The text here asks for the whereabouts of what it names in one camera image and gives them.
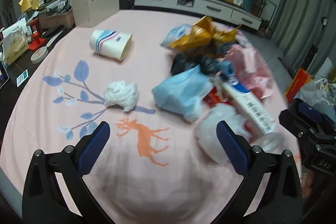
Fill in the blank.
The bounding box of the white blue medicine box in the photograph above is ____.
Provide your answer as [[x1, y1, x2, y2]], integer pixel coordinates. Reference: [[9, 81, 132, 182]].
[[222, 77, 276, 139]]

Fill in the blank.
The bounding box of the pink plastic bag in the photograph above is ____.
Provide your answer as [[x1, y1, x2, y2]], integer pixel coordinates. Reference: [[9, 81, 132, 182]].
[[224, 44, 274, 100]]

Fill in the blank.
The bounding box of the white plastic bag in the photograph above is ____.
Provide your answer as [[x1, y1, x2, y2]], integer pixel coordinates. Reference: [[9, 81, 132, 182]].
[[195, 103, 252, 164]]

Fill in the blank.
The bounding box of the white tissue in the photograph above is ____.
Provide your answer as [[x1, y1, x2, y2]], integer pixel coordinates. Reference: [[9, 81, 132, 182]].
[[103, 81, 138, 112]]

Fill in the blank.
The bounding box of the light blue cloth mask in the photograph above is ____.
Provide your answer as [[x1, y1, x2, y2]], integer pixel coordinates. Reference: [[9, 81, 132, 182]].
[[151, 65, 214, 123]]

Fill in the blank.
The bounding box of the yellow snack bag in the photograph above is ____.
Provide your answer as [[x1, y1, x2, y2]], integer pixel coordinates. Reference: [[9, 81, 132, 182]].
[[168, 16, 240, 58]]

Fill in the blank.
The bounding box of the striped paper cup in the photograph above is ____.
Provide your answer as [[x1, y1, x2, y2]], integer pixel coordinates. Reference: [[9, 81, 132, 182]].
[[89, 30, 133, 61]]

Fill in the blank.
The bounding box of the grey curtain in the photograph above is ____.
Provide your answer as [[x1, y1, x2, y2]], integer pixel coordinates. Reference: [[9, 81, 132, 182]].
[[270, 0, 335, 73]]

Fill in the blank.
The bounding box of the red cigarette box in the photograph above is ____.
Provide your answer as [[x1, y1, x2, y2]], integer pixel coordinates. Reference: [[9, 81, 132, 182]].
[[203, 88, 231, 108]]

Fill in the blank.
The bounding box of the pink printed tablecloth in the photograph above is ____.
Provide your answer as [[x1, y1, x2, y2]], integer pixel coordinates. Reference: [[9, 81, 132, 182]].
[[1, 10, 302, 223]]

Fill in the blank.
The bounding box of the potted green plant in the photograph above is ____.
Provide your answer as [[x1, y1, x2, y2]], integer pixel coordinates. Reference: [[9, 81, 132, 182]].
[[251, 0, 266, 17]]

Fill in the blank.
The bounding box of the black crumpled wrapper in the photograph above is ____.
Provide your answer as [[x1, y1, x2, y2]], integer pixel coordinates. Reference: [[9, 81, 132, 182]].
[[170, 53, 221, 76]]

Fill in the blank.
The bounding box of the round white tape tin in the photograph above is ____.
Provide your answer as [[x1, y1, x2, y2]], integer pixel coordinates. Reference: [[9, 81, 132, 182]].
[[30, 46, 49, 64]]

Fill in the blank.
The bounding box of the red stamp holder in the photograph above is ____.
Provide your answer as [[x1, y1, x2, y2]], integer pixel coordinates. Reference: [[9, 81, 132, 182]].
[[29, 18, 46, 51]]

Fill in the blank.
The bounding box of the white TV cabinet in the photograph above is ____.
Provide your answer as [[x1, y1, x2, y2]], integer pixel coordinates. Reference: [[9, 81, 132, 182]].
[[134, 0, 261, 30]]

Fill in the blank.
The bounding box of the light blue snack wrapper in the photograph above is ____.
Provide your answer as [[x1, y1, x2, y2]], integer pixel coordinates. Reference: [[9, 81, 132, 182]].
[[160, 24, 192, 48]]

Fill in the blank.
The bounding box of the white storage box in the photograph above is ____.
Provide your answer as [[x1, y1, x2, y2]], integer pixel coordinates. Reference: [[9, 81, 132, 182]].
[[71, 0, 120, 28]]

